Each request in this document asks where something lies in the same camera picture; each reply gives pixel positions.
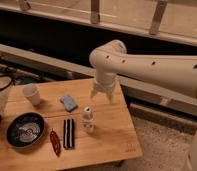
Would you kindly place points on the black white striped block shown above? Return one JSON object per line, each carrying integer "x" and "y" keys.
{"x": 69, "y": 134}

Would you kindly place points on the black bowl with pattern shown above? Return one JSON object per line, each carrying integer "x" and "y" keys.
{"x": 25, "y": 130}

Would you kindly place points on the blue sponge block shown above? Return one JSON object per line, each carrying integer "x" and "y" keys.
{"x": 68, "y": 103}

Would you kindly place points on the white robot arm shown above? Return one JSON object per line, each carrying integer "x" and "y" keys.
{"x": 177, "y": 73}

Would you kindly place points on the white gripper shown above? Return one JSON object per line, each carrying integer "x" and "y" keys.
{"x": 104, "y": 82}

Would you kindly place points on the small white bottle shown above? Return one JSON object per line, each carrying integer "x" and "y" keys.
{"x": 87, "y": 120}

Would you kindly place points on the wooden table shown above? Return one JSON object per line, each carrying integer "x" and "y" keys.
{"x": 114, "y": 137}

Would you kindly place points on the white paper cup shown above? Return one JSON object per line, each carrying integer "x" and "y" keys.
{"x": 31, "y": 92}

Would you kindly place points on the clear plastic cup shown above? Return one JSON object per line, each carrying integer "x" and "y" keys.
{"x": 3, "y": 99}

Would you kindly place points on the red small tool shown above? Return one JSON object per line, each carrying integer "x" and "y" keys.
{"x": 55, "y": 142}

